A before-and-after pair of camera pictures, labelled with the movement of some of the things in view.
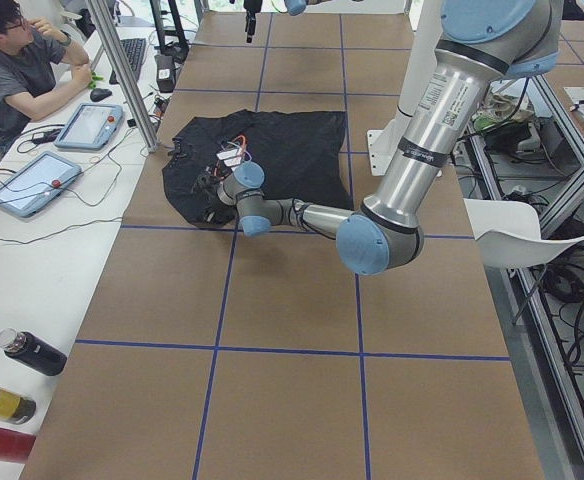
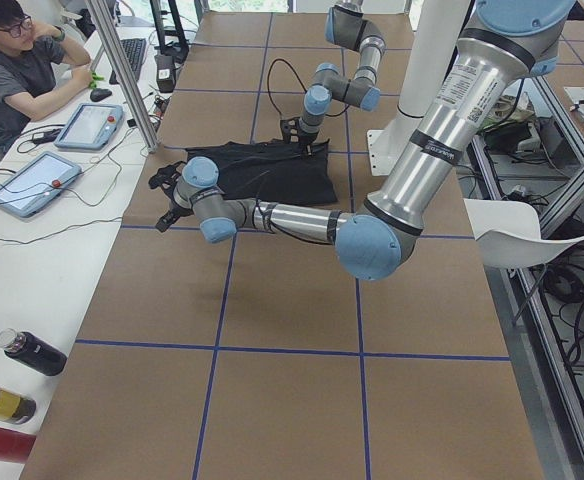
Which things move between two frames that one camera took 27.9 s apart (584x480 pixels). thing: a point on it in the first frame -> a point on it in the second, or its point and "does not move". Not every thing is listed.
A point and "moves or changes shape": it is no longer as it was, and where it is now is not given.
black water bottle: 32,351 does not move
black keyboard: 135,49 does not move
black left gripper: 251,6 -> 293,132
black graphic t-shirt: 301,155 moves or changes shape
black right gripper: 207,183 -> 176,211
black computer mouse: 99,94 does not move
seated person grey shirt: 19,69 does not move
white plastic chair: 509,235 does not move
